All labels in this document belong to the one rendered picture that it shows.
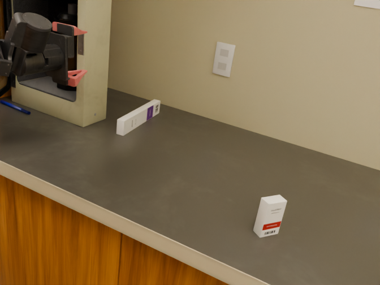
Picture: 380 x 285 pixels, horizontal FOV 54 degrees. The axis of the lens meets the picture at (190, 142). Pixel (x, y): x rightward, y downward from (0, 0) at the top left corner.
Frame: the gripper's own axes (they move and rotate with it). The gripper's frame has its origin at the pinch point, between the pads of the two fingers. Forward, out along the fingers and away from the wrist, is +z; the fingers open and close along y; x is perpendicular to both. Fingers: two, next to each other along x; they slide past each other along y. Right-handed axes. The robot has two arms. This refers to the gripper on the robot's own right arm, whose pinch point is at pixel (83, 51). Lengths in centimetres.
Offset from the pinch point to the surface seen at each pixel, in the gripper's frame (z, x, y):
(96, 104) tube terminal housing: 17.0, 10.2, -20.5
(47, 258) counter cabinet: -16, -2, -53
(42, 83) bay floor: 15.8, 32.8, -18.8
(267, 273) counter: -16, -59, -27
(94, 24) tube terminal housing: 15.1, 9.7, 4.4
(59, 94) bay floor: 12.2, 21.1, -19.0
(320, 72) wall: 55, -49, -3
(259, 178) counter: 18, -46, -28
